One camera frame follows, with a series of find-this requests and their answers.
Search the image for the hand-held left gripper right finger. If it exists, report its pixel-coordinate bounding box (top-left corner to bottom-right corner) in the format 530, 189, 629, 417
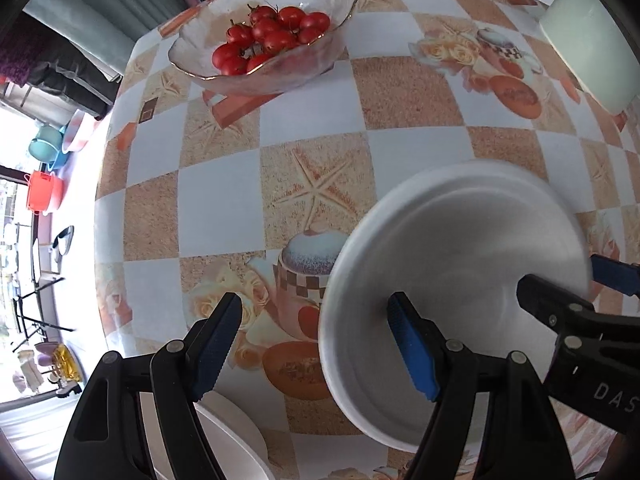
387, 292, 576, 480

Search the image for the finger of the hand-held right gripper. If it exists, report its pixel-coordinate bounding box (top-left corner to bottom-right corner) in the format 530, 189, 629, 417
516, 274, 601, 333
590, 254, 640, 298

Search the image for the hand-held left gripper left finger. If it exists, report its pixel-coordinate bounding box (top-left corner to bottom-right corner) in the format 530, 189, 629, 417
54, 292, 244, 480

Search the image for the white plate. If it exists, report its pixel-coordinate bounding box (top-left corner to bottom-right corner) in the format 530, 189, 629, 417
137, 390, 276, 480

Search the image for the white bowl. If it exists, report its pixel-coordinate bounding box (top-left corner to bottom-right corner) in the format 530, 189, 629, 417
317, 160, 593, 453

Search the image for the mint green bowl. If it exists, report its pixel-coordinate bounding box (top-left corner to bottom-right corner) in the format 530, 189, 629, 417
537, 0, 640, 116

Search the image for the checkered printed tablecloth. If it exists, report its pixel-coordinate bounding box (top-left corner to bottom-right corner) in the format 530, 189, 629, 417
94, 0, 640, 480

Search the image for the gold foil bag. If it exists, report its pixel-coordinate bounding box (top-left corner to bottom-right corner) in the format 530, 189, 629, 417
52, 345, 81, 383

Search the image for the black folding rack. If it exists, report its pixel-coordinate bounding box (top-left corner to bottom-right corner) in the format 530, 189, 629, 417
10, 275, 76, 356

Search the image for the white cloth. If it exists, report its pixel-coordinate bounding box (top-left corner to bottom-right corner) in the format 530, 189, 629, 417
17, 350, 43, 393

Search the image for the grey slipper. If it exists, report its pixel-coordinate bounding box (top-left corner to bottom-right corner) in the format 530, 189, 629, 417
51, 226, 76, 256

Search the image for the red plastic basket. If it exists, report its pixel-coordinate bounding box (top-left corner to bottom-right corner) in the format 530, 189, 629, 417
24, 170, 65, 213

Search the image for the blue plastic basin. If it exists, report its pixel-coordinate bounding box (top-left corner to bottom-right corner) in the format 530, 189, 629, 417
47, 127, 71, 171

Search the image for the pink plastic basin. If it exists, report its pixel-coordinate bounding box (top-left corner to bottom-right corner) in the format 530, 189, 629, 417
61, 109, 101, 153

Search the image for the teal plastic basin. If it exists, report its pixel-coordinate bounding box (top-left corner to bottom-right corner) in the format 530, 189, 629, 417
27, 125, 63, 161

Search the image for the clear glass bowl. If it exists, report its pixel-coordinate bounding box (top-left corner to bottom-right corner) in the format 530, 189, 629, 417
167, 0, 358, 97

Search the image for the dark cloth pile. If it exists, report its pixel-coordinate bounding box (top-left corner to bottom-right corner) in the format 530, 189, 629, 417
0, 10, 118, 121

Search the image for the pile of cherry tomatoes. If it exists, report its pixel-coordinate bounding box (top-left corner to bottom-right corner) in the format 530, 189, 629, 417
211, 4, 332, 77

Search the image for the grey curtain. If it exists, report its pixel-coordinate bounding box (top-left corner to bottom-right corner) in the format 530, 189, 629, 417
22, 0, 198, 81

